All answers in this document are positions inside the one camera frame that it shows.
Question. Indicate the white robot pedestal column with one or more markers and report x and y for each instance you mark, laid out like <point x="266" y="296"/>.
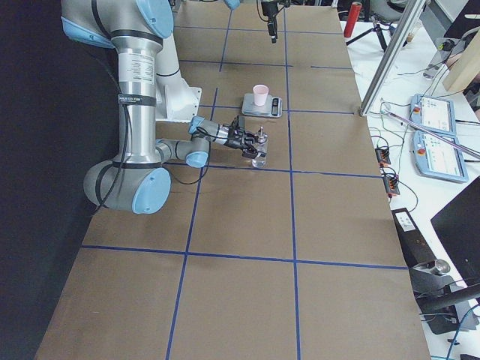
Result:
<point x="176" y="100"/>

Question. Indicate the black clamp stand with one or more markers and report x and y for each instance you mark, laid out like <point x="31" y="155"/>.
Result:
<point x="443" y="302"/>

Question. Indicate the blue teach pendant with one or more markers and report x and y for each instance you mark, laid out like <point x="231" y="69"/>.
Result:
<point x="435" y="157"/>
<point x="434" y="113"/>

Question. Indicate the upper orange terminal block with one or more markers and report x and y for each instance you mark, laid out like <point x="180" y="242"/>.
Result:
<point x="382" y="156"/>

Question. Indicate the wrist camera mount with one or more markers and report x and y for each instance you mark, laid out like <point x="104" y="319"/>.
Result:
<point x="238" y="124"/>
<point x="284" y="3"/>

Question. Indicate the black monitor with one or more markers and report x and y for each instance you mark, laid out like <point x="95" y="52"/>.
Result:
<point x="457" y="227"/>

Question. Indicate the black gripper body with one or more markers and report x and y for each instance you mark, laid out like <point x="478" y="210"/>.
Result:
<point x="238" y="142"/>
<point x="271" y="21"/>

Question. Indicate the black tripod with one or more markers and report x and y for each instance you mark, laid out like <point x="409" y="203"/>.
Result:
<point x="378" y="30"/>

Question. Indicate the black box white label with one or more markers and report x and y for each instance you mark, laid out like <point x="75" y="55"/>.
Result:
<point x="416" y="251"/>

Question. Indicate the glass sauce bottle steel spout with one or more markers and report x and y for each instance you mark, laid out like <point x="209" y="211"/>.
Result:
<point x="261" y="146"/>

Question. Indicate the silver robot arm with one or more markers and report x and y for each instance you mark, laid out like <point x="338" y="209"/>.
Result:
<point x="234" y="4"/>
<point x="136" y="179"/>

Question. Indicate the wooden board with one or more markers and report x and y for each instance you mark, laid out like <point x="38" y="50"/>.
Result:
<point x="463" y="72"/>

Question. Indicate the lower orange terminal block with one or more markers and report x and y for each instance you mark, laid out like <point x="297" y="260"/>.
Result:
<point x="391" y="185"/>

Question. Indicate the aluminium frame post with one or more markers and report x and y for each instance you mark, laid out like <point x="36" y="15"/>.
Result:
<point x="410" y="15"/>

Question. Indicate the grey digital kitchen scale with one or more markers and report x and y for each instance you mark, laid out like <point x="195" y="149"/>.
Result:
<point x="271" y="109"/>

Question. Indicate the thin metal rod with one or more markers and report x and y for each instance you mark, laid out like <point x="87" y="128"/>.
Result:
<point x="435" y="133"/>

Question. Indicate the upper blue teach pendant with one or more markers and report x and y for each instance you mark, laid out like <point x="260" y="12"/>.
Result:
<point x="434" y="113"/>

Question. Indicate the lower blue teach pendant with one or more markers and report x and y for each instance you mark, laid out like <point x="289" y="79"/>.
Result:
<point x="435" y="157"/>

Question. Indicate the orange terminal block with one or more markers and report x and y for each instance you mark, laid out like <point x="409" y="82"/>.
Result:
<point x="391" y="185"/>
<point x="382" y="156"/>

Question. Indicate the red cylinder bottle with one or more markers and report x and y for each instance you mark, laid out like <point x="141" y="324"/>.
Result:
<point x="353" y="15"/>

